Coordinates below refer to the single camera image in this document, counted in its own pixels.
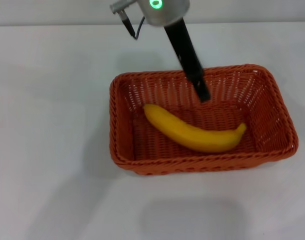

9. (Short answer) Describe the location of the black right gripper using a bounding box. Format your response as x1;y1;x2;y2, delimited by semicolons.
164;18;210;103

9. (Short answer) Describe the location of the yellow banana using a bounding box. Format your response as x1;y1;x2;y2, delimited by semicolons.
142;103;248;153

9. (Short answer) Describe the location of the orange woven plastic basket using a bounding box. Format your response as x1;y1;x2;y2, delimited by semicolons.
109;64;300;176

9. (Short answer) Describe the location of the black cable with silver plug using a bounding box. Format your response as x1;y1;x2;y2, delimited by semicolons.
109;0;146;41

